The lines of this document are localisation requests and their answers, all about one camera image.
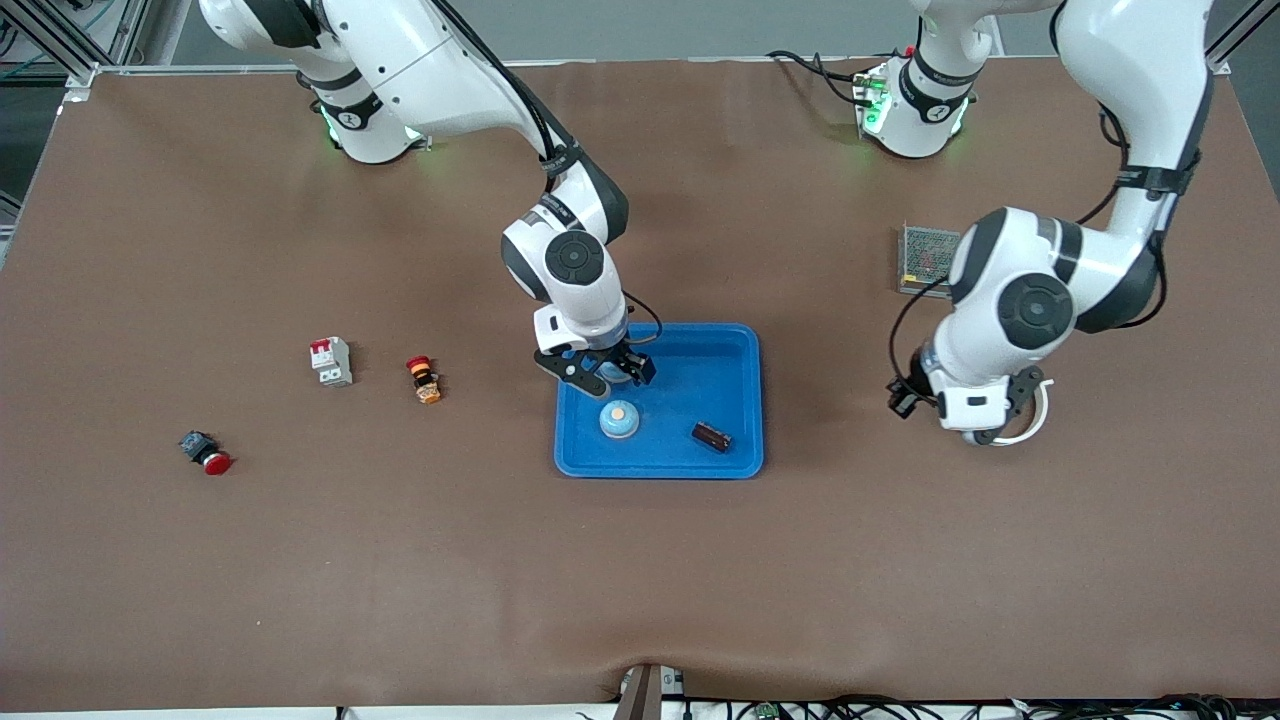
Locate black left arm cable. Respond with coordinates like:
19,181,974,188
888,100,1133,386

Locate grey metal mount bracket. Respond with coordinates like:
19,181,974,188
612,663,687,720

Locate black base power cables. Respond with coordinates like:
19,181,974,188
766,48,873,107

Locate blue plastic tray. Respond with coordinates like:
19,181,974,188
554,322,765,480

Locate red mushroom push button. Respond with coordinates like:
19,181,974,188
178,430,234,477

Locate orange emergency stop switch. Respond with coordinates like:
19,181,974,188
405,354,443,405

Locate metal mesh power supply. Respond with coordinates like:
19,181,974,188
897,223,963,300

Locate white red circuit breaker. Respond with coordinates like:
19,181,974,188
309,337,354,389

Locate white curved plastic clamp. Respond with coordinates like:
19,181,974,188
995,378,1056,447

